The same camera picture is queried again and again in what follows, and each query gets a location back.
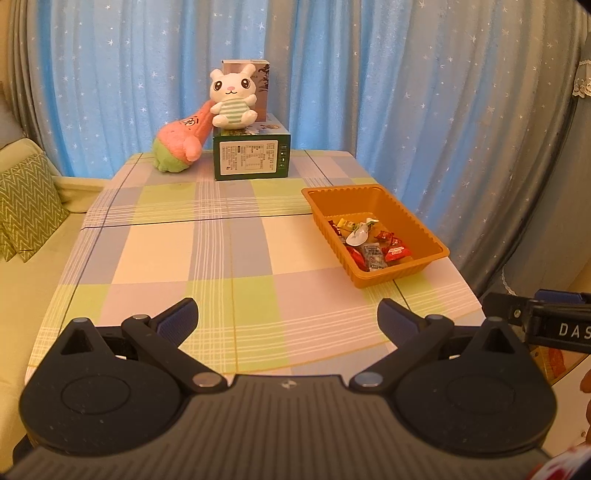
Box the green cardboard box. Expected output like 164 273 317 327
212 113 291 182

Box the green chevron pillow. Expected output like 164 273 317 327
0 152 70 264

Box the person's right hand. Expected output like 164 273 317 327
579 370 591 444

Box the white clear candy wrapper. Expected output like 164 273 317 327
346 217 379 245

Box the red white printed clothing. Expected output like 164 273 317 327
526 443 591 480

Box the orange plastic tray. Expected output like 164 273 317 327
301 184 450 289

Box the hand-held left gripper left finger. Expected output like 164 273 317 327
53 298 228 394

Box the plaid pastel tablecloth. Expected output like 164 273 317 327
25 148 485 384

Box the tan upright cardboard box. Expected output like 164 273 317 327
221 59 271 121

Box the clear packet with dark snack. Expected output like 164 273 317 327
360 242 387 271

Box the light green sofa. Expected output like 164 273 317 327
0 80 109 462

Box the pink green plush toy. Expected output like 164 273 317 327
153 102 215 172

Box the white bunny plush toy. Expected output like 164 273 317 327
209 64 259 129

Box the blue star-print curtain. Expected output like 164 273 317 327
7 0 591 301

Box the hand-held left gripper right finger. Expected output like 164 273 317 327
348 298 532 393

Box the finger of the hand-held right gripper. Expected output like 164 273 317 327
534 289 584 305
482 292 533 331

